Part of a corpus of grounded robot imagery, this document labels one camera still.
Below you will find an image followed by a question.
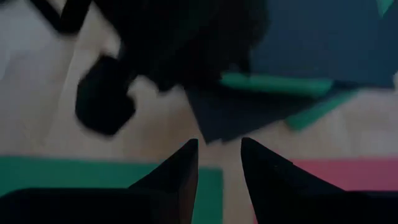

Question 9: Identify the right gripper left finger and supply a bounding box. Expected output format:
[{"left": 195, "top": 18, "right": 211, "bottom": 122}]
[{"left": 0, "top": 138, "right": 200, "bottom": 224}]

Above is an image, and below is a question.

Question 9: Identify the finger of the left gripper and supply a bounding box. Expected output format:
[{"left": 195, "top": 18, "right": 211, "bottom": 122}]
[{"left": 73, "top": 55, "right": 137, "bottom": 137}]

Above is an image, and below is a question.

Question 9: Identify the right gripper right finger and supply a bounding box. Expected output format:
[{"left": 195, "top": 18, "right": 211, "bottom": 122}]
[{"left": 241, "top": 136, "right": 398, "bottom": 224}]

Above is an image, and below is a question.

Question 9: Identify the red paper sheet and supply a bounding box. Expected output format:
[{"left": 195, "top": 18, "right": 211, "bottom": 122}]
[{"left": 253, "top": 157, "right": 398, "bottom": 224}]

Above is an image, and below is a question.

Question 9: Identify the black paper sheet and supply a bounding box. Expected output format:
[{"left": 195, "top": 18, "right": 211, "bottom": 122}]
[
  {"left": 185, "top": 85, "right": 315, "bottom": 144},
  {"left": 251, "top": 0, "right": 398, "bottom": 88}
]

